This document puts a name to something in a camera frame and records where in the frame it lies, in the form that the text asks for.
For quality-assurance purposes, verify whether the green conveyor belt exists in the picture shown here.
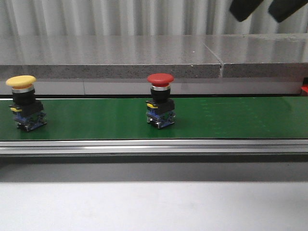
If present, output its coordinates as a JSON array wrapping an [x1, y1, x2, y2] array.
[[0, 97, 308, 141]]

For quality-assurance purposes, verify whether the red plastic tray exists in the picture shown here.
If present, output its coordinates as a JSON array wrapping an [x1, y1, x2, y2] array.
[[300, 84, 308, 96]]

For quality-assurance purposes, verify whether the aluminium conveyor frame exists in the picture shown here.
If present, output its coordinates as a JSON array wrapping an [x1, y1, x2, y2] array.
[[0, 139, 308, 163]]

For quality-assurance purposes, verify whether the grey granite slab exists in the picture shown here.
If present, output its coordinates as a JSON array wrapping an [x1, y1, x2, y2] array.
[[204, 34, 308, 80], [0, 36, 220, 79]]

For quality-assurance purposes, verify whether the grey granite slab left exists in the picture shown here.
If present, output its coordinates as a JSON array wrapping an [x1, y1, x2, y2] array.
[[0, 36, 220, 79]]

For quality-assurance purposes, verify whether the yellow mushroom push button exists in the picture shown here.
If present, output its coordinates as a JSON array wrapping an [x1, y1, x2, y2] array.
[[6, 75, 47, 132]]

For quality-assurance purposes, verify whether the grey granite slab right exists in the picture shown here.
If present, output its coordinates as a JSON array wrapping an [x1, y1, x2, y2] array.
[[204, 34, 308, 80]]

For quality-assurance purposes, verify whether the red mushroom push button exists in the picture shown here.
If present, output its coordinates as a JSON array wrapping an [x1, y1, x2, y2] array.
[[146, 73, 175, 129]]

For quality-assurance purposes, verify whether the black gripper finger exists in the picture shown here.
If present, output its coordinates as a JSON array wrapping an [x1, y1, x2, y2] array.
[[229, 0, 263, 22], [268, 0, 308, 23]]

